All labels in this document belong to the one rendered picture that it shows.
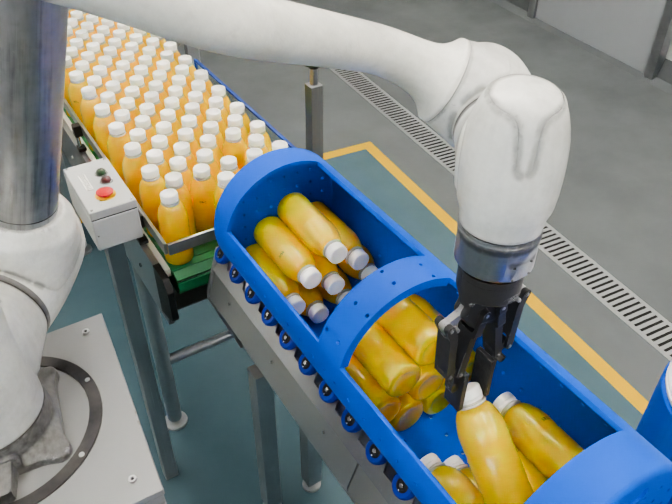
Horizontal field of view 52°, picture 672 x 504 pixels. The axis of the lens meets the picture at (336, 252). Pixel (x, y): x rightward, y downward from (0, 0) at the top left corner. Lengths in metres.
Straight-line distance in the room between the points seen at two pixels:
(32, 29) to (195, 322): 2.03
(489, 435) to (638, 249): 2.50
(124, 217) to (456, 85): 0.92
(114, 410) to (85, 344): 0.16
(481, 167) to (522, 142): 0.05
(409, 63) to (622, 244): 2.67
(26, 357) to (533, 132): 0.73
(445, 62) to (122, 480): 0.71
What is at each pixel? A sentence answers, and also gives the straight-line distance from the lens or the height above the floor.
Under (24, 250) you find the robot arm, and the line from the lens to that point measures 1.05.
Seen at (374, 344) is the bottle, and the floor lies 1.13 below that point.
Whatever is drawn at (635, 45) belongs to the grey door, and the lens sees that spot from 5.06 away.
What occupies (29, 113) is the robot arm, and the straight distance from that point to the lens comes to 0.93.
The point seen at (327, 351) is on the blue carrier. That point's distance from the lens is 1.10.
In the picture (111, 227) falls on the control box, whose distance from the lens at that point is 1.53.
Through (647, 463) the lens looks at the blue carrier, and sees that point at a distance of 0.93.
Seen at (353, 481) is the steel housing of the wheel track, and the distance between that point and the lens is 1.27.
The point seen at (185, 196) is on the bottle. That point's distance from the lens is 1.61.
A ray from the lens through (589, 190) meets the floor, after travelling 3.70.
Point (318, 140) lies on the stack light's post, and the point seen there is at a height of 0.93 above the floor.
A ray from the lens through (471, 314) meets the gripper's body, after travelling 0.81.
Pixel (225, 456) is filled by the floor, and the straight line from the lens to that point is 2.37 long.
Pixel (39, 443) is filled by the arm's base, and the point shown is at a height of 1.09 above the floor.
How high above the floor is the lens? 1.94
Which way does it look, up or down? 39 degrees down
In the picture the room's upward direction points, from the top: 1 degrees clockwise
